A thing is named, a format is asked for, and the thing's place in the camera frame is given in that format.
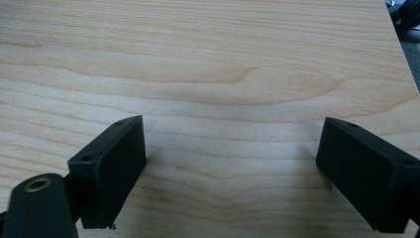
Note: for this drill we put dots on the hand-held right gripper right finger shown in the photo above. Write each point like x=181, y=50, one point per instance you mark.
x=366, y=175

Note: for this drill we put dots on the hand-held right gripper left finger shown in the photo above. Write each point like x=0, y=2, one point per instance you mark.
x=109, y=172

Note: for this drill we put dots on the dark metal stand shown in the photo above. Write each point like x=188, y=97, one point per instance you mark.
x=406, y=13

